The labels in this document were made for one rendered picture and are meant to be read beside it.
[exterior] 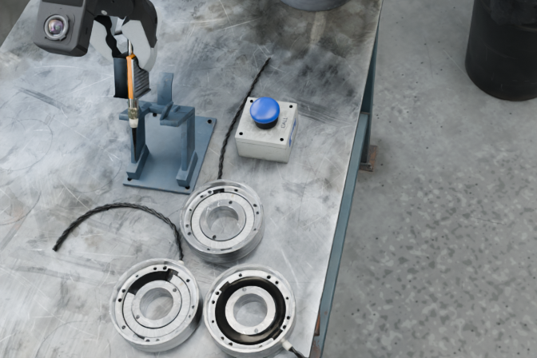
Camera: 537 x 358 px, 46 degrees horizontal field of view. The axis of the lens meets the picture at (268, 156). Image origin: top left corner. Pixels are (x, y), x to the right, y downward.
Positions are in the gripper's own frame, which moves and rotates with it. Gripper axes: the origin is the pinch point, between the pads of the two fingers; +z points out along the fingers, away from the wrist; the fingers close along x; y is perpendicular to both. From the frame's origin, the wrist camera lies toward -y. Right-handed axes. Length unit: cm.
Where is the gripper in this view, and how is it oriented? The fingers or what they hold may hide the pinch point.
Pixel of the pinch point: (130, 65)
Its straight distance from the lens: 75.0
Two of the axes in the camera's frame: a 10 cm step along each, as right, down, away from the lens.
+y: 2.2, -8.2, 5.3
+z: 0.9, 5.5, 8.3
